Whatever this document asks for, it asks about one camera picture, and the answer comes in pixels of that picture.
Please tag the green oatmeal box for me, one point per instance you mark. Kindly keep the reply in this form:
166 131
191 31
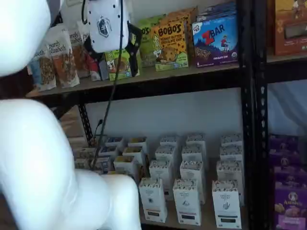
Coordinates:
82 163

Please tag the white box yellow strip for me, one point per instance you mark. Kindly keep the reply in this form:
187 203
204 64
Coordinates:
152 201
169 141
165 154
160 172

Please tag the yellow Bobo's peanut butter box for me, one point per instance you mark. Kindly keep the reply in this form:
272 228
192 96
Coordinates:
192 36
168 48

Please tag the purple ZBar box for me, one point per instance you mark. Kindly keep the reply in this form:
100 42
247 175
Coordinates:
216 48
216 12

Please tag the dark brown furniture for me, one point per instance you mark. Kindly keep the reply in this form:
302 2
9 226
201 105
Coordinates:
14 86

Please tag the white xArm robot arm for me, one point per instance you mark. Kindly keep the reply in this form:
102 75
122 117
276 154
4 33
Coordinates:
36 155

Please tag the white box pink strip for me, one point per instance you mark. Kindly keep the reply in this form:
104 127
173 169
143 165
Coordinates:
193 154
187 203
195 141
192 172

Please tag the purely elizabeth granola bag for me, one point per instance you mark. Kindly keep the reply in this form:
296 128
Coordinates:
79 60

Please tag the granola bag red label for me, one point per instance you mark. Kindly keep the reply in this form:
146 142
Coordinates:
92 64

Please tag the granola bag blue label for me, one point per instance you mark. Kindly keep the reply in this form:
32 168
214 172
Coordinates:
44 72

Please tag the translucent plastic sheet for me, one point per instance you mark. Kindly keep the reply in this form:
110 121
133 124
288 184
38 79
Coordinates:
287 107

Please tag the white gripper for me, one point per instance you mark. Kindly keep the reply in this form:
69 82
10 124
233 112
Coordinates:
105 26

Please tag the white yellow purely elizabeth box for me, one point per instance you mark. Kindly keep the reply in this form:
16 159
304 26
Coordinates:
137 142
124 165
133 153

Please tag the blue flax oatmeal box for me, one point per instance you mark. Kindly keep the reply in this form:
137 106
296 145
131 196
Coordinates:
114 141
104 164

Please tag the purple Annie's box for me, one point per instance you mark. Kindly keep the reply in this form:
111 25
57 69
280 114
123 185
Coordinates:
285 160
283 143
290 177
291 210

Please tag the black metal shelf unit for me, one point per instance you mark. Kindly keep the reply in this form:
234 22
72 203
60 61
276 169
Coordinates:
168 81
261 119

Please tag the orange cardboard box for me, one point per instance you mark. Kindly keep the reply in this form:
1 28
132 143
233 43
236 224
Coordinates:
290 24

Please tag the white box dark green strip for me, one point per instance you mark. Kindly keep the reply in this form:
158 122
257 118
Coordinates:
226 206
231 141
230 153
229 172

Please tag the green Bobo's apple pie box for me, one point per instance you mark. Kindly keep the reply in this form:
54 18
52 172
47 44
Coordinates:
123 64
146 48

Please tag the granola bag orange label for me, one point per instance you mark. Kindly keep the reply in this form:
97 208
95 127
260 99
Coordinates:
63 67

